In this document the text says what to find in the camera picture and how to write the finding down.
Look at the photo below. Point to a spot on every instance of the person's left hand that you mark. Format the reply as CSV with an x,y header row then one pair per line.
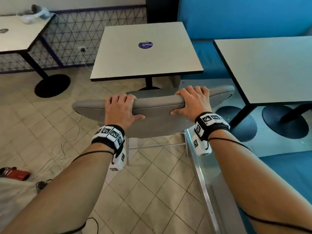
x,y
119,112

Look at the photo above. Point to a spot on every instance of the person's right hand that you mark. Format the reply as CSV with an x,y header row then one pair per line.
x,y
197,102

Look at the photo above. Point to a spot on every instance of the grey upholstered chair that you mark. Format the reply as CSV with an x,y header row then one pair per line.
x,y
156,107

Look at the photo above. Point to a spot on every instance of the person's left forearm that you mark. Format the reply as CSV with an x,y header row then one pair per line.
x,y
68,192

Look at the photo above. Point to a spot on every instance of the person's right forearm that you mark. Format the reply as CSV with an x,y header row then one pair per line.
x,y
256,187

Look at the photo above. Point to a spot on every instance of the white table black edge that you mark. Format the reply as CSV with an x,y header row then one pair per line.
x,y
19,34
146,60

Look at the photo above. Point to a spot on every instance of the round dark blue sticker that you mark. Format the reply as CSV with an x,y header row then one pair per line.
x,y
145,45
3,30

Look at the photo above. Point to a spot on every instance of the metal floor edge strip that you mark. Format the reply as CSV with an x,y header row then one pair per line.
x,y
202,182

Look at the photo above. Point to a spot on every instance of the blue sofa bench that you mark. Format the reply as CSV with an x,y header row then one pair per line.
x,y
243,17
292,168

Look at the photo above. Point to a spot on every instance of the black pillar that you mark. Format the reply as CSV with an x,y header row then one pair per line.
x,y
162,9

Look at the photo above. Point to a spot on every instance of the small black floor object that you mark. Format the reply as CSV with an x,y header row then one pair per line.
x,y
42,185

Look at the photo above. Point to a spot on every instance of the red folded umbrella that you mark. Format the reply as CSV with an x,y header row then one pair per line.
x,y
19,174

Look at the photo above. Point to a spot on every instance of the grey object on table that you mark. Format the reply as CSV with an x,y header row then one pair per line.
x,y
40,10

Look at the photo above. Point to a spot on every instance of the white plastic bag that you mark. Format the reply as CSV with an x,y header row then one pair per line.
x,y
28,18

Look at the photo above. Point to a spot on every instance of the light grey cloth bag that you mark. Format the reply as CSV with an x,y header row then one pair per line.
x,y
14,197

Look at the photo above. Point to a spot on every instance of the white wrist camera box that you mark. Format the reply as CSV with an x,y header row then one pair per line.
x,y
200,146
118,163

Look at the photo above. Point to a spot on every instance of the white table with black frame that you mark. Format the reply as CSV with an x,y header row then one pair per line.
x,y
268,70

